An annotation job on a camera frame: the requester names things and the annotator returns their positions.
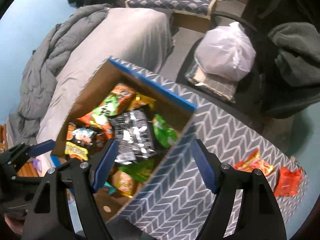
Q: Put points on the black office chair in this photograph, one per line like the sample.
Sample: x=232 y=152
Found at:
x=265 y=2

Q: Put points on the green snack packet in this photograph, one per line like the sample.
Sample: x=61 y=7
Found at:
x=138 y=170
x=163 y=132

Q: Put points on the red yellow fries snack packet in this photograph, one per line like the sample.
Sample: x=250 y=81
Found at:
x=257 y=165

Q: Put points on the grey comforter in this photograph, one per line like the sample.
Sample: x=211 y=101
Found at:
x=42 y=75

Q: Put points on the small purple object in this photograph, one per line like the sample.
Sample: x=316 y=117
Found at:
x=37 y=164

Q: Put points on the gold snack packet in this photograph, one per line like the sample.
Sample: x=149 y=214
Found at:
x=142 y=100

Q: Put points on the dark cartoon snack packet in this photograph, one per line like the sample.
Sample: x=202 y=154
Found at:
x=81 y=135

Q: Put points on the red-orange snack packet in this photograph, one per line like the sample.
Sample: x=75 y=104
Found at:
x=287 y=182

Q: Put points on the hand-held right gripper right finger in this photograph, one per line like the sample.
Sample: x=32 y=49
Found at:
x=201 y=165

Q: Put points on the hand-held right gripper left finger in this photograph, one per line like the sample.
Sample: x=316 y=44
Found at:
x=106 y=163

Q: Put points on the black snack packet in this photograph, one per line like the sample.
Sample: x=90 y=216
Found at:
x=132 y=132

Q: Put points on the orange yellow snack packet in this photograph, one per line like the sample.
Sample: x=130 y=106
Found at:
x=125 y=182

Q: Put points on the blue cardboard box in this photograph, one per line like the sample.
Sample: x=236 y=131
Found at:
x=100 y=85

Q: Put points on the grid-pattern cushion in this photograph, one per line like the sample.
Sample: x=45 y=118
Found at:
x=215 y=85

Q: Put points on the large teal snack packet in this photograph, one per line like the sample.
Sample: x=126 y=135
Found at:
x=110 y=188

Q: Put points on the white plastic bag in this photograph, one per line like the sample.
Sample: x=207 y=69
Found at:
x=222 y=52

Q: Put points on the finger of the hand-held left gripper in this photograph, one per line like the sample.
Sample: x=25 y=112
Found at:
x=41 y=147
x=27 y=179

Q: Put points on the checked quilted bench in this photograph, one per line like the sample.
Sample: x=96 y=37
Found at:
x=172 y=0

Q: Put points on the grey fleece jacket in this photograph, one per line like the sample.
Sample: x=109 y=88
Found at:
x=297 y=52

